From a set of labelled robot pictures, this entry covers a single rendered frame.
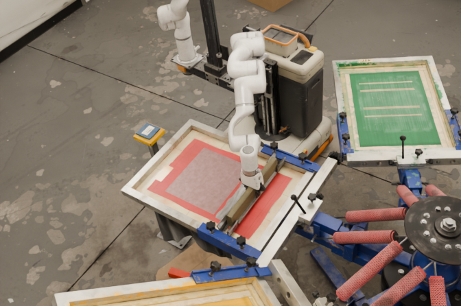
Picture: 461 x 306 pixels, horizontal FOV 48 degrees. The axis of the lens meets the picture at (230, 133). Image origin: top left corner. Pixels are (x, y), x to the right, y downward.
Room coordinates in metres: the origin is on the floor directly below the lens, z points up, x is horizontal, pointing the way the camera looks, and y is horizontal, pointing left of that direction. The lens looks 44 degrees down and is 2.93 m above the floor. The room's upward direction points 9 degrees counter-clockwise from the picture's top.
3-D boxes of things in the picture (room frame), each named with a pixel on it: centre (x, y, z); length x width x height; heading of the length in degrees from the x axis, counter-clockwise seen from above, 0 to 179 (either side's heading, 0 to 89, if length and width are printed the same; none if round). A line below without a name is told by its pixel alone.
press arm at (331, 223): (1.35, -0.34, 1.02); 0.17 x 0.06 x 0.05; 50
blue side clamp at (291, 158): (1.77, -0.27, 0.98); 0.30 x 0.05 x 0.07; 50
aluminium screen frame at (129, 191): (1.70, 0.09, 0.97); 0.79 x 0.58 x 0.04; 50
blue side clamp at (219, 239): (1.34, 0.09, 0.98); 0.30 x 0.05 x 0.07; 50
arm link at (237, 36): (2.24, -0.13, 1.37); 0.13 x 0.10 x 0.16; 85
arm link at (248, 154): (1.61, -0.08, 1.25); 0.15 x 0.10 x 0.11; 175
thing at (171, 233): (1.58, 0.27, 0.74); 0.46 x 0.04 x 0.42; 50
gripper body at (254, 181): (1.57, -0.06, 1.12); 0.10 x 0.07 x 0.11; 50
